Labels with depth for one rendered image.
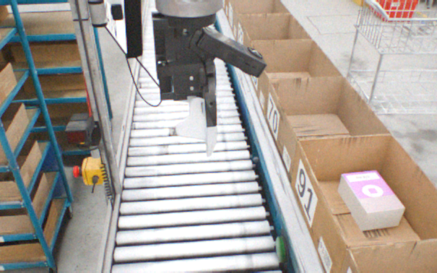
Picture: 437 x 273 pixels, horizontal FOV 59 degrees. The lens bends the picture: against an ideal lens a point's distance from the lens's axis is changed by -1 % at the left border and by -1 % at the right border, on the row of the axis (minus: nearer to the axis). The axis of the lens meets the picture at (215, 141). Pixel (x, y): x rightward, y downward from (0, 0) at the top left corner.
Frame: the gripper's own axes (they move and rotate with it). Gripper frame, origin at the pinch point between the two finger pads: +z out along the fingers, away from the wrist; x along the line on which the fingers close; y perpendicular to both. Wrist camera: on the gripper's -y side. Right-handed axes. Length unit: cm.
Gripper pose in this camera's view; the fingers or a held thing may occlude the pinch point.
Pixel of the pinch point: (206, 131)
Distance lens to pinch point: 63.9
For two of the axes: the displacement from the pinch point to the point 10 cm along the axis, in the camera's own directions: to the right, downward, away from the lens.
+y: -9.8, 1.1, -1.6
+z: 0.0, 8.1, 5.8
